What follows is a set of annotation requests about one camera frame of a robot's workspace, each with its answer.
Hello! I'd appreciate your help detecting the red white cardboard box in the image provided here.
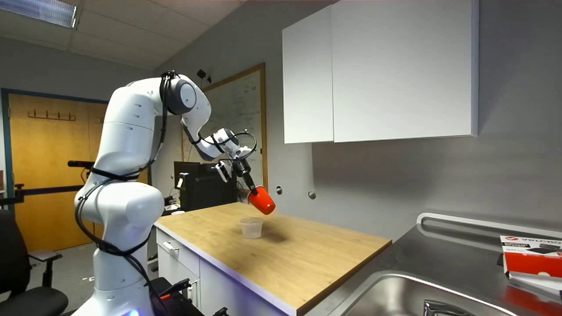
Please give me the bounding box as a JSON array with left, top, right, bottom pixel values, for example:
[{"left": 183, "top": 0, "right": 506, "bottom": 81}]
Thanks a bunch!
[{"left": 499, "top": 234, "right": 562, "bottom": 283}]

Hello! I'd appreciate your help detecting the white tube rail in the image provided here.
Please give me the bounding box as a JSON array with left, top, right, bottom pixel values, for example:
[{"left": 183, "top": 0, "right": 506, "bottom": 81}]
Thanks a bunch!
[{"left": 415, "top": 211, "right": 562, "bottom": 242}]

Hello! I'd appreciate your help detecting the black red clamp device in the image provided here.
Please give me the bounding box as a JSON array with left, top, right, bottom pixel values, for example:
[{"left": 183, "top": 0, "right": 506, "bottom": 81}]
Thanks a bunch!
[{"left": 148, "top": 277, "right": 204, "bottom": 316}]

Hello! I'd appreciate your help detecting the red plastic cup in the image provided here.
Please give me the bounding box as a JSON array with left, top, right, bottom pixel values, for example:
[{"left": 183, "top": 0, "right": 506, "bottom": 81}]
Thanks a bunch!
[{"left": 247, "top": 184, "right": 278, "bottom": 216}]

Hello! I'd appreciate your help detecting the black stand bar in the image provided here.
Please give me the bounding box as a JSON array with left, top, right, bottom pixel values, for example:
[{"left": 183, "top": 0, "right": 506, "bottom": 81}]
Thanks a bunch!
[{"left": 0, "top": 181, "right": 87, "bottom": 207}]

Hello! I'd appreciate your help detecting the white counter base cabinet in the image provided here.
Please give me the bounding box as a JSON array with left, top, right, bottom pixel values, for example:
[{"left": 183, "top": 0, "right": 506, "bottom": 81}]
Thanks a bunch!
[{"left": 153, "top": 225, "right": 296, "bottom": 316}]

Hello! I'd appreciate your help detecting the black equipment box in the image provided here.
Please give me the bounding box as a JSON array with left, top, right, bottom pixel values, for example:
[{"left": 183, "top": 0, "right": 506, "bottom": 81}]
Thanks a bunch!
[{"left": 173, "top": 160, "right": 241, "bottom": 213}]

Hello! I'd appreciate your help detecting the ceiling light panel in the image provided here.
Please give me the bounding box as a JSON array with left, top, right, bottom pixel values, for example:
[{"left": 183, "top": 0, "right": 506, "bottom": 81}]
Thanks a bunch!
[{"left": 0, "top": 0, "right": 81, "bottom": 30}]

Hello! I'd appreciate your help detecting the wall coat hook strip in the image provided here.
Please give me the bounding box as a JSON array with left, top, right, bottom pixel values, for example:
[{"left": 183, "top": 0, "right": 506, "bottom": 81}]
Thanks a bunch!
[{"left": 27, "top": 109, "right": 78, "bottom": 123}]

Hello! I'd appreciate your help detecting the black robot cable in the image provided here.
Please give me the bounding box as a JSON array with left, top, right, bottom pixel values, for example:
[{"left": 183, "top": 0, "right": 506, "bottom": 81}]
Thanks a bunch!
[{"left": 73, "top": 69, "right": 173, "bottom": 285}]

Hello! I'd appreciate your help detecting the white wall cabinet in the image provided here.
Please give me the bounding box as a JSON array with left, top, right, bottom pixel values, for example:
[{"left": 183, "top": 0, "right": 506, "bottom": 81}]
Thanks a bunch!
[{"left": 282, "top": 0, "right": 482, "bottom": 146}]

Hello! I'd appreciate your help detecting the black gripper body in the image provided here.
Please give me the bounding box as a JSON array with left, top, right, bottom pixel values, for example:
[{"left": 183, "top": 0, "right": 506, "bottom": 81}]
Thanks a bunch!
[{"left": 217, "top": 153, "right": 250, "bottom": 181}]

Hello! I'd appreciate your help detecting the black office chair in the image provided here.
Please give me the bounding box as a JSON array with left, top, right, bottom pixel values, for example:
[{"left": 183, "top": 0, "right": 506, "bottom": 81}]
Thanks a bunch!
[{"left": 0, "top": 209, "right": 71, "bottom": 316}]

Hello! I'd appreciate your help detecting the wooden door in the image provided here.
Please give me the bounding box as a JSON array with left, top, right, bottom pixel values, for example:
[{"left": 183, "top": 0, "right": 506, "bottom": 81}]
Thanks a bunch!
[{"left": 2, "top": 88, "right": 111, "bottom": 255}]

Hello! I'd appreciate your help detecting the stainless steel sink counter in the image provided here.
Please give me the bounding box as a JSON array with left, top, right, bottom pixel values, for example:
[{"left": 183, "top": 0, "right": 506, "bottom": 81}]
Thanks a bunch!
[{"left": 305, "top": 227, "right": 562, "bottom": 316}]

